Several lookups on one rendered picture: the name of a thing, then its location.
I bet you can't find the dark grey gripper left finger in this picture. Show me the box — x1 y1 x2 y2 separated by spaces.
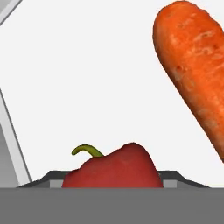
17 170 77 189

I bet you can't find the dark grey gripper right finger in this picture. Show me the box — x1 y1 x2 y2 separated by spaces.
157 171 210 189

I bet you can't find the red bell pepper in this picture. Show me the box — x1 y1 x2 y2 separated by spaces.
61 142 165 189

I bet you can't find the white freezer compartment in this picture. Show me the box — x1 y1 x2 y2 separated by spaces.
0 0 224 189

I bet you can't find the orange carrot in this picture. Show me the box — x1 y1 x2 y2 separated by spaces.
152 0 224 164

